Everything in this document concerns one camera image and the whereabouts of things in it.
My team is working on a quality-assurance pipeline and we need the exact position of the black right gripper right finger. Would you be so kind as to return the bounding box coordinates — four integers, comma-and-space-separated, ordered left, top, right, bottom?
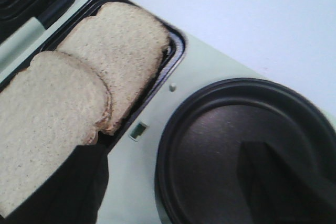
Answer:
237, 142, 335, 223

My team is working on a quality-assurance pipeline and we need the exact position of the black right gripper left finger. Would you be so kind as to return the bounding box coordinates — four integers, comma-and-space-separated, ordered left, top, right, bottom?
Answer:
5, 144, 109, 223

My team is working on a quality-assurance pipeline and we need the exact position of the bread slice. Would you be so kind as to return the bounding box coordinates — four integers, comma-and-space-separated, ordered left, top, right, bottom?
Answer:
1, 51, 111, 217
57, 2, 170, 135

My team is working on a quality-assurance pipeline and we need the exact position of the green breakfast maker base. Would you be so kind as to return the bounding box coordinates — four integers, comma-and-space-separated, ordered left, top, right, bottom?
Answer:
0, 0, 336, 224

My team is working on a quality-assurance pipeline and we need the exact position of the black round frying pan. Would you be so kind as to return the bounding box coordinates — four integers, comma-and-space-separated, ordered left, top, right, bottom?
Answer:
156, 78, 335, 223

